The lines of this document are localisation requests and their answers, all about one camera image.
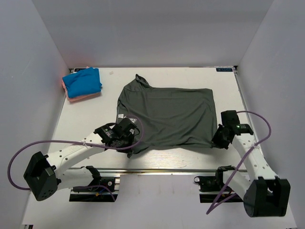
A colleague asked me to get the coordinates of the dark grey t-shirt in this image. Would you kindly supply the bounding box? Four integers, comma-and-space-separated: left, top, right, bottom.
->
117, 75, 217, 154

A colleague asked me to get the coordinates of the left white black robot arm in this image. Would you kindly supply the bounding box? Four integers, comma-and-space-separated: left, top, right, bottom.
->
23, 117, 140, 201

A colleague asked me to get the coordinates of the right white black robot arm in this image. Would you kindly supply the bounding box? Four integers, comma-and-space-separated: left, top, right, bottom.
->
207, 110, 291, 218

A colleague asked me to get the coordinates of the blue logo sticker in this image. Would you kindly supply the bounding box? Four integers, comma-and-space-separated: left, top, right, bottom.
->
216, 68, 233, 72

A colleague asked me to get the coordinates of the folded pink t-shirt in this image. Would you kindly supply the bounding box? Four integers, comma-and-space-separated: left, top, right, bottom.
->
61, 66, 101, 104

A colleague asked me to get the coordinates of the folded blue t-shirt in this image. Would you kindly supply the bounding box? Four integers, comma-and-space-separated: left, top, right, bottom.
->
62, 68, 103, 98

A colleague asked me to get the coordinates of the white front cover board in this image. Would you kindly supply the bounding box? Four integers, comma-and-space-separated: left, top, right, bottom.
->
23, 175, 296, 229

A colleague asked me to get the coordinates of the aluminium table frame rail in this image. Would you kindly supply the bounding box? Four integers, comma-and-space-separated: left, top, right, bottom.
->
233, 65, 272, 159

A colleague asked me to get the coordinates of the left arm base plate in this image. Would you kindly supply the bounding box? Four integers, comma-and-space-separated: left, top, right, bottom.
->
69, 176, 120, 203

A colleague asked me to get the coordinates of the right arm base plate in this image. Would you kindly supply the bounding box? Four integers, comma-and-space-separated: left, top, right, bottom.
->
194, 166, 243, 203

